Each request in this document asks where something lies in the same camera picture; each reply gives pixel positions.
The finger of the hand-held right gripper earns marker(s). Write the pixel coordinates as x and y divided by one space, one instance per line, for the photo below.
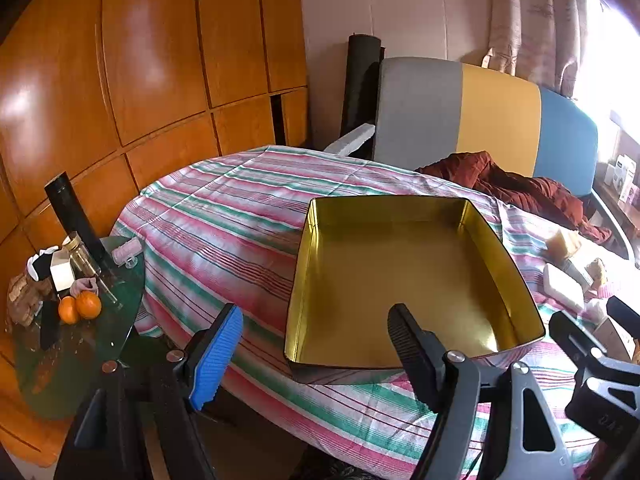
625 315
575 335

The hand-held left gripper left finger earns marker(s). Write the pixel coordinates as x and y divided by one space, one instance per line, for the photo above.
220 355

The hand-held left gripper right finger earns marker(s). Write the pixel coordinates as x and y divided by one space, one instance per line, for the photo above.
415 355

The yellow sock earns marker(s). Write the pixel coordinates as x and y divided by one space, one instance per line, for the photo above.
597 270

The gold tin box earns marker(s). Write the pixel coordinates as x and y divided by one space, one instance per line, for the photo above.
400 270

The white and green carton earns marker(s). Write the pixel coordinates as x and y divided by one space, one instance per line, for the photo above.
565 287

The wooden desk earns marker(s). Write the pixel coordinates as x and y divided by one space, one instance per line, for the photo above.
620 222

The yellow sponge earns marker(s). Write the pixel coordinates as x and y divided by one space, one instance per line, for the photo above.
562 242

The pink box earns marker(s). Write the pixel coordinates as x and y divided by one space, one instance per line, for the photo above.
627 192

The striped tablecloth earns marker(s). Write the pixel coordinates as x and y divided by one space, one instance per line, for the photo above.
225 220

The orange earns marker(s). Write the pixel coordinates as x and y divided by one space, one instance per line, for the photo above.
68 311
89 305

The small white box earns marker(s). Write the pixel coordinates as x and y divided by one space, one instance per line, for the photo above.
609 175

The green glass side table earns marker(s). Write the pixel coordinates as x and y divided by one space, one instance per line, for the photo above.
75 360

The white printed box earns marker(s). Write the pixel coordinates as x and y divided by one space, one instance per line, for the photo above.
625 169

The pink scrunchie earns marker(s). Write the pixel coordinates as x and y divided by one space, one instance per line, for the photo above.
82 286

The red-brown padded jacket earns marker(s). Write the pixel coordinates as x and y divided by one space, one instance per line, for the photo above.
525 185

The glass jar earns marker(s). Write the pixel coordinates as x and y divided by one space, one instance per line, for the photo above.
82 260

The black remote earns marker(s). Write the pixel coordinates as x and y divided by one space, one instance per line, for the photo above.
49 325

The small white carton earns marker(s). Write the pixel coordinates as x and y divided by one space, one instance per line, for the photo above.
62 272

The brown knitted item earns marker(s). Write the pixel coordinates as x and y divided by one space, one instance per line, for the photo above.
27 300

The black and white socks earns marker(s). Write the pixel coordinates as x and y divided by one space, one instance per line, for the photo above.
40 262

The black cylinder flask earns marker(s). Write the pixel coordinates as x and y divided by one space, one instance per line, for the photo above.
70 210

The grey yellow blue sofa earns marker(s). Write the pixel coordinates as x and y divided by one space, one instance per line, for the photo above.
495 110

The wooden wardrobe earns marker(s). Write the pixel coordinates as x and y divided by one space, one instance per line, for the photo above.
150 60

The patterned curtain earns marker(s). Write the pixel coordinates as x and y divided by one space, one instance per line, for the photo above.
525 10

